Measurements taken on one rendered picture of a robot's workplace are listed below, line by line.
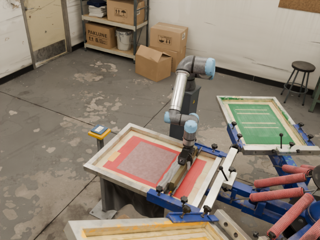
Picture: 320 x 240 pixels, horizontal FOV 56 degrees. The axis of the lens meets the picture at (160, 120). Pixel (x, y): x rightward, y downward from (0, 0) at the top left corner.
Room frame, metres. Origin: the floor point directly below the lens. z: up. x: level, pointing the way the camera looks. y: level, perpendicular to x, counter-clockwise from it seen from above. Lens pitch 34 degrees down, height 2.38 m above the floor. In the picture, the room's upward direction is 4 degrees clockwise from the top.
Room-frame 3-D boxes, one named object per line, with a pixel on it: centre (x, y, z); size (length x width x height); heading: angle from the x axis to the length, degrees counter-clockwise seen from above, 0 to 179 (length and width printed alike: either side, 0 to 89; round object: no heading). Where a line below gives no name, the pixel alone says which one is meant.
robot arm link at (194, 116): (1.59, -0.19, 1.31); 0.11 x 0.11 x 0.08; 79
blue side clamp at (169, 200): (1.20, -0.10, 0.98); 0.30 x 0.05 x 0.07; 66
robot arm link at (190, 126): (1.49, -0.19, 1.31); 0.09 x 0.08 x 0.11; 169
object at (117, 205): (1.39, 0.14, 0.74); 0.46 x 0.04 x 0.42; 66
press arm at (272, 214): (1.38, -0.39, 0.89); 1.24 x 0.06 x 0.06; 66
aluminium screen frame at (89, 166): (1.56, 0.01, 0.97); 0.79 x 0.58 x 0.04; 66
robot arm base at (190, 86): (2.26, -0.21, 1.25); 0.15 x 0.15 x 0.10
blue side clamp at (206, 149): (1.71, -0.33, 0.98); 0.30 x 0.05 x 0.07; 66
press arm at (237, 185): (1.32, -0.50, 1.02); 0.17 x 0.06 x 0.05; 66
